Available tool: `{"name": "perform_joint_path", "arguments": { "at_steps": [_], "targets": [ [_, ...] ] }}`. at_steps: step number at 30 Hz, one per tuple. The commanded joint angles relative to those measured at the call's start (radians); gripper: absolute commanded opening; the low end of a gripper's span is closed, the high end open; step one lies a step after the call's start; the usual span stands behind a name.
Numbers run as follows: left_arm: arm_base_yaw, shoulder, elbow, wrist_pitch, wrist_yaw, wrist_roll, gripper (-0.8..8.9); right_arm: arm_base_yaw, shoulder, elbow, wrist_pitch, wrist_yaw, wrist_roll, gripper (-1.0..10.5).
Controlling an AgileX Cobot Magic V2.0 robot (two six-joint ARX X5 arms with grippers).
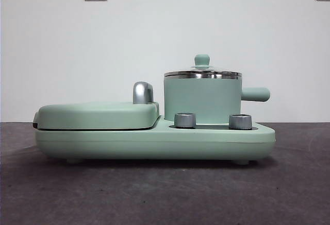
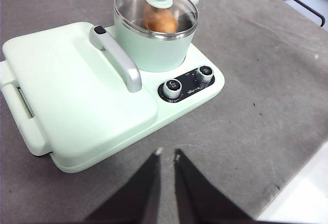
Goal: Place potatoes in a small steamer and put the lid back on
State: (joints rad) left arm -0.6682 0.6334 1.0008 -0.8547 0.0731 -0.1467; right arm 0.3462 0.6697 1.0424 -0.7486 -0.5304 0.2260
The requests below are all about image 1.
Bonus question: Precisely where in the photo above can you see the chrome griddle cover handle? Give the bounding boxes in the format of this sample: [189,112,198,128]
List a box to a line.
[132,81,155,105]

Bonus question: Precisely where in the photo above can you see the silver control knob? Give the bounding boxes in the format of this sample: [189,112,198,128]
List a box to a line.
[174,112,197,128]
[228,113,253,130]

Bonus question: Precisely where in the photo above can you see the mint green steamer pot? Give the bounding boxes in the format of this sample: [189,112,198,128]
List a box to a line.
[163,75,271,122]

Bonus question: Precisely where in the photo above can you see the glass pot lid green knob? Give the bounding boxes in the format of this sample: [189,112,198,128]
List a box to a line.
[164,54,242,79]

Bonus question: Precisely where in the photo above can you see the mint green griddle cover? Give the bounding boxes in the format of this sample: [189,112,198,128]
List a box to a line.
[32,101,160,131]

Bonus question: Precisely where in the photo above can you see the mint green breakfast machine base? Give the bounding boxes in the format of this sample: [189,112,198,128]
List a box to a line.
[35,114,276,165]

